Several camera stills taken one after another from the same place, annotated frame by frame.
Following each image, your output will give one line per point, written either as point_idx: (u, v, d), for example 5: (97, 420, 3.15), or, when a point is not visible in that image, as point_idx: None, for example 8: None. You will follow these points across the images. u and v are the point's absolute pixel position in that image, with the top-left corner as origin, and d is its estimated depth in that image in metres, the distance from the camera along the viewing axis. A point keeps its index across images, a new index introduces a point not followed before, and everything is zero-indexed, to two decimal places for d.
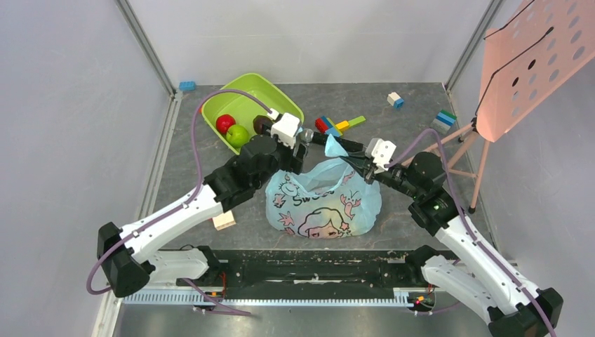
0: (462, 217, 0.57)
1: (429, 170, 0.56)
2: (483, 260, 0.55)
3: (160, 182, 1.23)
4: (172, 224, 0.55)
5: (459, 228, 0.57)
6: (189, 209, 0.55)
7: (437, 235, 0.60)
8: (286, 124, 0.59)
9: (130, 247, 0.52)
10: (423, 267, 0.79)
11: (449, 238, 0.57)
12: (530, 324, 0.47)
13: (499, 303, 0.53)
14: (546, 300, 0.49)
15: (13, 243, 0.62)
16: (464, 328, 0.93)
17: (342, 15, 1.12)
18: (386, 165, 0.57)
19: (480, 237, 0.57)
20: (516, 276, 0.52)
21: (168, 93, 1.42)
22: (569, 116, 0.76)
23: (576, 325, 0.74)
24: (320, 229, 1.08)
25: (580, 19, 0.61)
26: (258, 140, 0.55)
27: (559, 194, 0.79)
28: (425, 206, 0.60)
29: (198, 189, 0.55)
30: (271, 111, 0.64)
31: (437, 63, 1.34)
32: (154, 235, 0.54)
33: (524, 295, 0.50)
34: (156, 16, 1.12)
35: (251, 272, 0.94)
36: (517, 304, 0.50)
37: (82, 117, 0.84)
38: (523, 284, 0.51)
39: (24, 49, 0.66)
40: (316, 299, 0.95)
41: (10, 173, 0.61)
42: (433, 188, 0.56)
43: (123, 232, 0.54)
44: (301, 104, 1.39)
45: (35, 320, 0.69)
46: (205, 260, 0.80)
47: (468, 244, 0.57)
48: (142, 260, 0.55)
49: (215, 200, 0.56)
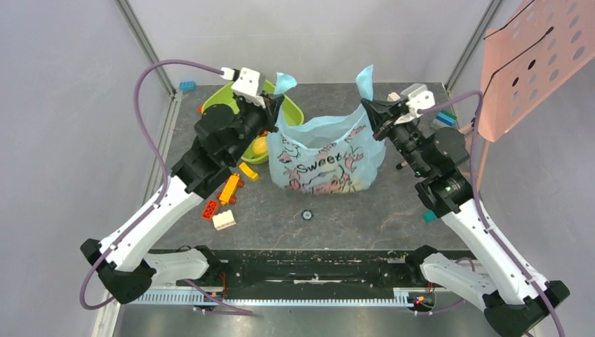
0: (475, 202, 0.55)
1: (451, 151, 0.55)
2: (493, 249, 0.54)
3: (160, 182, 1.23)
4: (149, 227, 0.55)
5: (471, 213, 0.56)
6: (161, 208, 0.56)
7: (444, 217, 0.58)
8: (245, 83, 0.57)
9: (112, 260, 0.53)
10: (422, 263, 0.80)
11: (460, 223, 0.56)
12: (535, 316, 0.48)
13: (504, 293, 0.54)
14: (553, 293, 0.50)
15: (13, 243, 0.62)
16: (464, 328, 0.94)
17: (342, 15, 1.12)
18: (420, 111, 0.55)
19: (492, 225, 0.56)
20: (525, 269, 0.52)
21: (168, 93, 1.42)
22: (569, 116, 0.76)
23: (576, 325, 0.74)
24: (323, 184, 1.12)
25: (580, 19, 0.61)
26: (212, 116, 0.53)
27: (560, 194, 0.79)
28: (437, 186, 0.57)
29: (165, 186, 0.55)
30: (224, 71, 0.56)
31: (436, 63, 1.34)
32: (132, 244, 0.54)
33: (532, 288, 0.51)
34: (156, 17, 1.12)
35: (251, 272, 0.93)
36: (525, 297, 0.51)
37: (82, 117, 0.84)
38: (532, 277, 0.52)
39: (24, 49, 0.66)
40: (316, 299, 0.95)
41: (10, 172, 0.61)
42: (448, 170, 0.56)
43: (102, 246, 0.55)
44: (301, 104, 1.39)
45: (35, 320, 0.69)
46: (205, 260, 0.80)
47: (479, 232, 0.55)
48: (132, 267, 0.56)
49: (186, 190, 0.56)
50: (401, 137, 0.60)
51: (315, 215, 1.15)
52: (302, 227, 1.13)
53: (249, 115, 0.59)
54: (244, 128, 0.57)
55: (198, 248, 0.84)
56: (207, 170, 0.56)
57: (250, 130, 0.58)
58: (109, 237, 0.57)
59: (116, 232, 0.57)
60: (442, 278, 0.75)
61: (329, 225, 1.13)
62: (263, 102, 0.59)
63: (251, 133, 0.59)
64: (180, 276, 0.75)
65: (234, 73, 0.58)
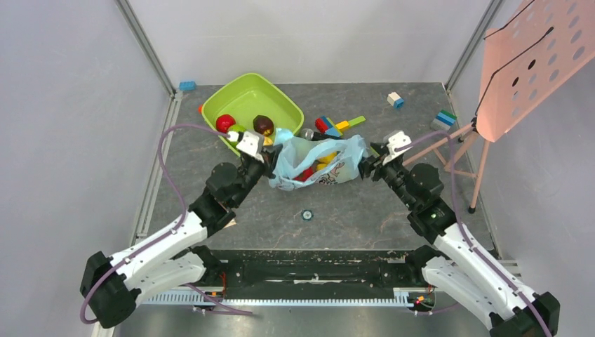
0: (458, 226, 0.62)
1: (426, 182, 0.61)
2: (479, 265, 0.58)
3: (160, 182, 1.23)
4: (163, 248, 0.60)
5: (455, 234, 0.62)
6: (178, 235, 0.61)
7: (436, 243, 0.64)
8: (246, 145, 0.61)
9: (123, 273, 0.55)
10: (424, 268, 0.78)
11: (448, 246, 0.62)
12: (527, 326, 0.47)
13: (500, 309, 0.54)
14: (541, 302, 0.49)
15: (13, 243, 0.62)
16: (463, 328, 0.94)
17: (342, 15, 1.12)
18: (398, 150, 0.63)
19: (476, 244, 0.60)
20: (512, 281, 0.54)
21: (168, 93, 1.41)
22: (568, 116, 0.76)
23: (575, 324, 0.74)
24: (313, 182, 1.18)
25: (580, 19, 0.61)
26: (221, 173, 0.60)
27: (559, 194, 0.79)
28: (424, 215, 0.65)
29: (185, 216, 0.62)
30: (229, 136, 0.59)
31: (437, 63, 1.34)
32: (144, 260, 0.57)
33: (520, 300, 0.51)
34: (156, 17, 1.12)
35: (251, 272, 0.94)
36: (513, 307, 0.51)
37: (83, 118, 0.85)
38: (518, 288, 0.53)
39: (24, 50, 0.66)
40: (316, 299, 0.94)
41: (10, 173, 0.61)
42: (430, 198, 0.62)
43: (114, 259, 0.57)
44: (301, 104, 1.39)
45: (36, 319, 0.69)
46: (200, 264, 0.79)
47: (464, 250, 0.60)
48: (132, 286, 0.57)
49: (201, 225, 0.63)
50: (389, 173, 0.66)
51: (315, 215, 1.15)
52: (302, 228, 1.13)
53: (252, 163, 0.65)
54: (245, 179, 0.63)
55: (196, 250, 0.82)
56: (215, 210, 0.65)
57: (251, 178, 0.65)
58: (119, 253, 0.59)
59: (128, 249, 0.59)
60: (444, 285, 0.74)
61: (329, 225, 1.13)
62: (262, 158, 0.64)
63: (250, 182, 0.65)
64: (175, 283, 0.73)
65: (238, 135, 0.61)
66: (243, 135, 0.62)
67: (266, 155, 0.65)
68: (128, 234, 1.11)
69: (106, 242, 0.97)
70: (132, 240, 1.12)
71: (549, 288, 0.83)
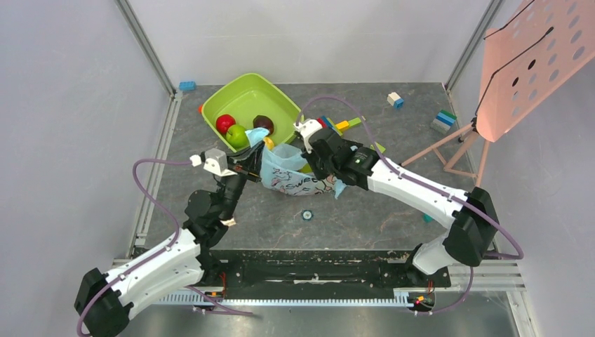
0: (382, 161, 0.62)
1: (321, 136, 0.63)
2: (412, 189, 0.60)
3: (160, 182, 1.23)
4: (156, 265, 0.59)
5: (382, 170, 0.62)
6: (172, 252, 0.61)
7: (370, 186, 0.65)
8: (212, 168, 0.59)
9: (118, 289, 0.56)
10: (415, 262, 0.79)
11: (378, 182, 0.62)
12: (469, 225, 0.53)
13: (442, 220, 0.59)
14: (475, 199, 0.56)
15: (12, 243, 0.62)
16: (463, 328, 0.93)
17: (342, 15, 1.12)
18: (297, 124, 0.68)
19: (403, 170, 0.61)
20: (443, 190, 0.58)
21: (168, 93, 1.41)
22: (569, 117, 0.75)
23: (576, 326, 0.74)
24: (308, 192, 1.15)
25: (581, 19, 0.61)
26: (196, 201, 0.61)
27: (560, 194, 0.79)
28: (348, 166, 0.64)
29: (178, 234, 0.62)
30: (191, 161, 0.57)
31: (436, 63, 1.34)
32: (139, 277, 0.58)
33: (456, 203, 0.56)
34: (155, 17, 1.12)
35: (251, 272, 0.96)
36: (452, 212, 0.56)
37: (83, 117, 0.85)
38: (451, 194, 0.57)
39: (23, 49, 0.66)
40: (316, 300, 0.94)
41: (10, 172, 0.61)
42: (334, 149, 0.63)
43: (109, 276, 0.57)
44: (301, 104, 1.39)
45: (36, 319, 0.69)
46: (197, 267, 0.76)
47: (394, 180, 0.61)
48: (126, 302, 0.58)
49: (195, 242, 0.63)
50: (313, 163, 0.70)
51: (315, 215, 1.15)
52: (302, 228, 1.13)
53: (229, 177, 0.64)
54: (224, 200, 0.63)
55: None
56: (208, 230, 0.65)
57: (233, 193, 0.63)
58: (115, 269, 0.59)
59: (124, 265, 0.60)
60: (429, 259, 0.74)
61: (329, 225, 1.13)
62: (229, 173, 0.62)
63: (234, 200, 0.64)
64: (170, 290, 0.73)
65: (200, 156, 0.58)
66: (205, 157, 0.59)
67: (238, 166, 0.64)
68: (128, 235, 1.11)
69: (106, 242, 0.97)
70: (132, 240, 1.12)
71: (550, 288, 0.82)
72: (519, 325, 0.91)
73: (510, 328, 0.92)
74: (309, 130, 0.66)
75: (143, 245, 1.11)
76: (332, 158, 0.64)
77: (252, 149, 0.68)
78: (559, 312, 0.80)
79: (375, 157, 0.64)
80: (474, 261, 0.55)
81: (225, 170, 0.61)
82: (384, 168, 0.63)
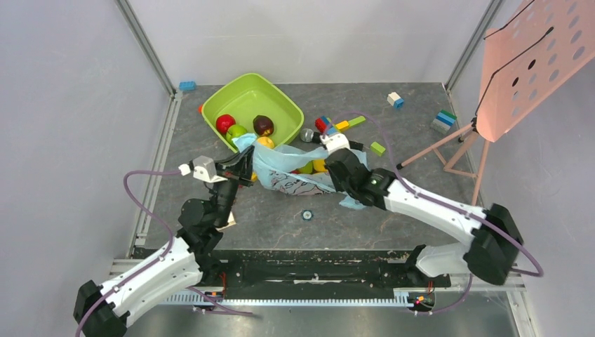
0: (398, 180, 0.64)
1: (338, 157, 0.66)
2: (430, 208, 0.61)
3: (160, 182, 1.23)
4: (150, 276, 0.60)
5: (398, 190, 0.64)
6: (165, 262, 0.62)
7: (387, 206, 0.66)
8: (201, 175, 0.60)
9: (112, 301, 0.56)
10: (417, 262, 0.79)
11: (395, 202, 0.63)
12: (489, 243, 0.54)
13: (460, 237, 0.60)
14: (494, 217, 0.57)
15: (13, 243, 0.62)
16: (464, 328, 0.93)
17: (342, 15, 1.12)
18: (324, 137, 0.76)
19: (419, 189, 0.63)
20: (461, 208, 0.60)
21: (168, 93, 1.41)
22: (570, 116, 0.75)
23: (577, 326, 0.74)
24: (308, 192, 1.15)
25: (580, 19, 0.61)
26: (189, 209, 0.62)
27: (560, 194, 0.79)
28: (365, 187, 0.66)
29: (171, 243, 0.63)
30: (179, 170, 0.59)
31: (436, 63, 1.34)
32: (132, 288, 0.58)
33: (473, 220, 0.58)
34: (155, 17, 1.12)
35: (252, 272, 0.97)
36: (471, 230, 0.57)
37: (82, 117, 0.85)
38: (469, 211, 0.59)
39: (24, 49, 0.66)
40: (316, 300, 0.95)
41: (10, 172, 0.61)
42: (352, 170, 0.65)
43: (104, 288, 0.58)
44: (301, 104, 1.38)
45: (36, 319, 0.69)
46: (196, 268, 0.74)
47: (411, 199, 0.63)
48: (123, 312, 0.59)
49: (189, 250, 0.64)
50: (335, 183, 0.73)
51: (315, 215, 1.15)
52: (302, 228, 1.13)
53: (220, 184, 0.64)
54: (217, 208, 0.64)
55: None
56: (203, 237, 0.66)
57: (225, 200, 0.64)
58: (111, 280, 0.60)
59: (119, 276, 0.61)
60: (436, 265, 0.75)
61: (329, 225, 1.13)
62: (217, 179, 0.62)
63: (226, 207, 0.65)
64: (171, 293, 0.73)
65: (188, 166, 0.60)
66: (193, 166, 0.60)
67: (228, 171, 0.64)
68: (128, 235, 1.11)
69: (106, 242, 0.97)
70: (132, 240, 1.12)
71: (550, 288, 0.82)
72: (518, 324, 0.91)
73: (509, 327, 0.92)
74: (335, 144, 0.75)
75: (143, 245, 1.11)
76: (350, 179, 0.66)
77: (242, 155, 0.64)
78: (560, 311, 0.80)
79: (391, 177, 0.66)
80: (497, 279, 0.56)
81: (213, 177, 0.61)
82: (399, 188, 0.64)
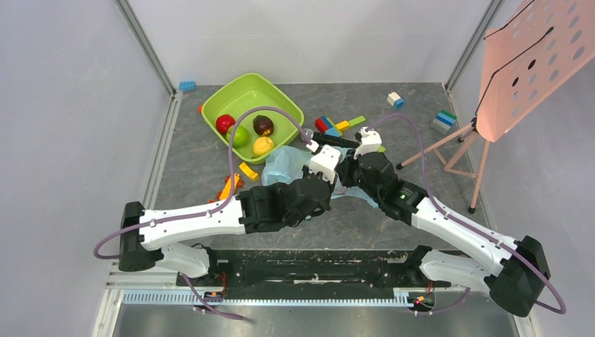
0: (429, 199, 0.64)
1: (375, 164, 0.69)
2: (457, 229, 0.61)
3: (160, 182, 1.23)
4: (187, 226, 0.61)
5: (428, 208, 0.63)
6: (210, 220, 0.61)
7: (413, 222, 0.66)
8: (328, 157, 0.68)
9: (143, 234, 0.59)
10: (422, 265, 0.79)
11: (423, 220, 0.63)
12: (518, 274, 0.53)
13: (486, 265, 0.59)
14: (525, 249, 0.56)
15: (12, 243, 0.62)
16: (464, 328, 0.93)
17: (342, 15, 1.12)
18: (365, 130, 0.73)
19: (450, 210, 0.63)
20: (492, 236, 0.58)
21: (168, 93, 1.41)
22: (570, 116, 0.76)
23: (577, 325, 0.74)
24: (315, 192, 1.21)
25: (581, 19, 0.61)
26: (312, 184, 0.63)
27: (560, 193, 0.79)
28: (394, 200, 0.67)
29: (225, 203, 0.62)
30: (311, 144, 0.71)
31: (436, 64, 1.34)
32: (167, 232, 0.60)
33: (504, 250, 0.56)
34: (155, 17, 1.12)
35: (252, 272, 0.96)
36: (500, 260, 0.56)
37: (83, 117, 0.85)
38: (500, 241, 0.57)
39: (24, 50, 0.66)
40: (316, 300, 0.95)
41: (8, 172, 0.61)
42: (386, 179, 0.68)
43: (146, 215, 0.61)
44: (301, 104, 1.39)
45: (33, 321, 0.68)
46: (206, 265, 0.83)
47: (440, 220, 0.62)
48: (152, 248, 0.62)
49: (238, 220, 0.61)
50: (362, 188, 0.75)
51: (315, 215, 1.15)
52: (302, 228, 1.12)
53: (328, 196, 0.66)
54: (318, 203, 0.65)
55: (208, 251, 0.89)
56: (269, 215, 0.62)
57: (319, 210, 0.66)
58: (154, 210, 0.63)
59: (161, 211, 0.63)
60: (443, 274, 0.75)
61: (329, 225, 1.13)
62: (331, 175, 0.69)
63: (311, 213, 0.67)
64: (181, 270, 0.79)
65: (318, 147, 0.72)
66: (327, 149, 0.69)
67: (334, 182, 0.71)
68: None
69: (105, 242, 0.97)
70: None
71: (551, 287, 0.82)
72: (518, 324, 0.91)
73: (510, 328, 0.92)
74: (370, 141, 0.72)
75: None
76: (382, 188, 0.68)
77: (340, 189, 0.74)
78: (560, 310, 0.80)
79: (422, 194, 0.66)
80: (523, 313, 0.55)
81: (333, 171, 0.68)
82: (429, 206, 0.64)
